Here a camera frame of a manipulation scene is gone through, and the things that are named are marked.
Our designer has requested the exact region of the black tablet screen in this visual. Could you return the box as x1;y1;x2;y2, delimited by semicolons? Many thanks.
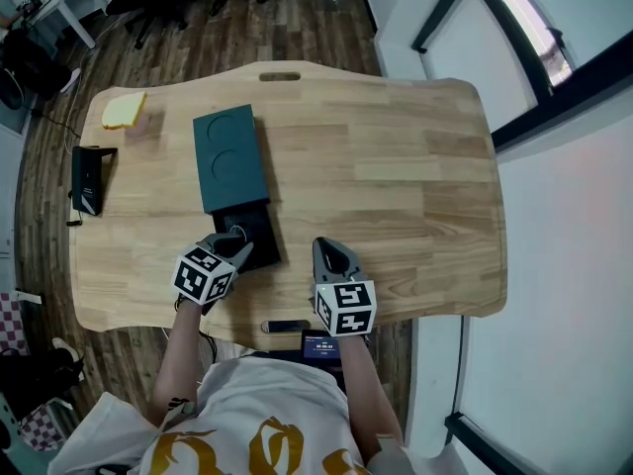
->
300;329;344;366

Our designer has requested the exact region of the black partition frame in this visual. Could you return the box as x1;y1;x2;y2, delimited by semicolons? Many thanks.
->
443;410;528;475

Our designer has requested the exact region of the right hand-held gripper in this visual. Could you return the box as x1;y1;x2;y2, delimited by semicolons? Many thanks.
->
311;237;378;338

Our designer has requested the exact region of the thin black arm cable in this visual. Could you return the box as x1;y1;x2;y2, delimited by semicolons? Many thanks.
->
197;329;220;366

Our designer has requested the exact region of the pink checkered mat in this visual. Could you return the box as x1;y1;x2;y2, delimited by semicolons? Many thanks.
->
0;291;68;453

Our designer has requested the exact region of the person's left forearm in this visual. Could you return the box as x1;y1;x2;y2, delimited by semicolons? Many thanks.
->
147;298;215;428

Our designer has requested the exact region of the dark green box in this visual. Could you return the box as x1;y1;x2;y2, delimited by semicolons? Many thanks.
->
192;103;283;272

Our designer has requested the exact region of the toy bread slice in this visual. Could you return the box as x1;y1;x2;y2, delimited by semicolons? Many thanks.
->
100;91;149;133

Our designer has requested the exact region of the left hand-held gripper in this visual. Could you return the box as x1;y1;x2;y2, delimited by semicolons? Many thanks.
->
170;232;254;319

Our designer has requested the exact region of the black flat device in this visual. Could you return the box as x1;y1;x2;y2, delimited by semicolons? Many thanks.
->
70;144;120;218

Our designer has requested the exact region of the white desk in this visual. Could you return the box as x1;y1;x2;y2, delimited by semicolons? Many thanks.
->
27;0;98;50

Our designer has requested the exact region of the white printed t-shirt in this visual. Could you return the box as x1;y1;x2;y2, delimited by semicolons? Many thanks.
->
47;355;449;475

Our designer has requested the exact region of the person's right forearm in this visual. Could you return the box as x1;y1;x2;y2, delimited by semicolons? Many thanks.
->
337;333;405;465

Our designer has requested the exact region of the black framed window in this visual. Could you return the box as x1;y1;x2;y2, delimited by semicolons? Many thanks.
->
410;0;633;150

